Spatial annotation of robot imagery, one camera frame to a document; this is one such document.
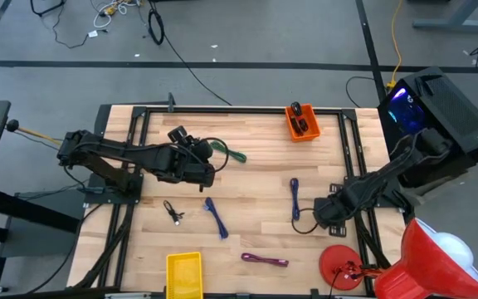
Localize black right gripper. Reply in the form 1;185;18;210
314;182;348;238

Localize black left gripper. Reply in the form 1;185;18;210
155;126;216;193

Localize blue braided USB cable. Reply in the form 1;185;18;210
203;196;230;241
290;177;301;222

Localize green braided USB cable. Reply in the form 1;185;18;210
209;140;248;164

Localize black USB cable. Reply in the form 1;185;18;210
163;199;186;228
290;101;310;137

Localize magenta braided USB cable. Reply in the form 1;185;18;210
241;252;290;268

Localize orange plastic basket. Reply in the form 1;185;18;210
284;103;322;143

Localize red desk lamp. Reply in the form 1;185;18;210
318;218;478;299

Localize yellow plastic bin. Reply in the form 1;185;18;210
165;251;204;299

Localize black computer tower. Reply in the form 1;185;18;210
377;66;478;189

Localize wooden stick black knob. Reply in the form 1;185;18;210
5;119;64;147

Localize wood desk grey legs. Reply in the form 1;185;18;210
412;0;478;32

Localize yellow extension cord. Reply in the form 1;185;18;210
385;0;404;91

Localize coiled black floor cable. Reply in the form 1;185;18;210
146;7;167;47

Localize white power adapter cable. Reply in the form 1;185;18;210
87;0;141;39

